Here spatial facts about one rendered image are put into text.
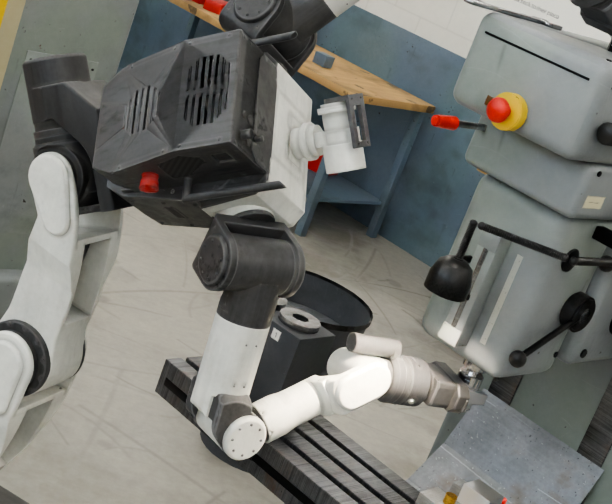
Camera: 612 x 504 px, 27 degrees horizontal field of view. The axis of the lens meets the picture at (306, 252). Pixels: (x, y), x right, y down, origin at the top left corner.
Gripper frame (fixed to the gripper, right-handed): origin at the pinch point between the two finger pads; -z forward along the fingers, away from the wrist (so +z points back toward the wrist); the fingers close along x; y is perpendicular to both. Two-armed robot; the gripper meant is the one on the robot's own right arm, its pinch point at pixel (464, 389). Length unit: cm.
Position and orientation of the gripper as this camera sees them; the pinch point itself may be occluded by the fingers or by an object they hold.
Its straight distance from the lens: 232.8
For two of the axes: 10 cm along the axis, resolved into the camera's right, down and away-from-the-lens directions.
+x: -3.8, -4.2, 8.2
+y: -3.5, 8.9, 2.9
